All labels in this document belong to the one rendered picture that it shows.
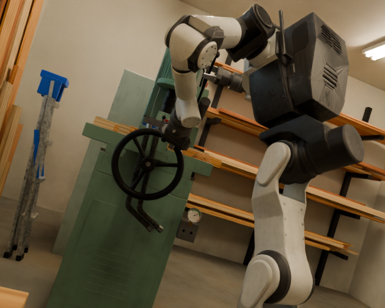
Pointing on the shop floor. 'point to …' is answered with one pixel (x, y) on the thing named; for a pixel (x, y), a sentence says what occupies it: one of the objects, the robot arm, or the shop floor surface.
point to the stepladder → (40, 141)
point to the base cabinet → (115, 249)
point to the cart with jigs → (5, 297)
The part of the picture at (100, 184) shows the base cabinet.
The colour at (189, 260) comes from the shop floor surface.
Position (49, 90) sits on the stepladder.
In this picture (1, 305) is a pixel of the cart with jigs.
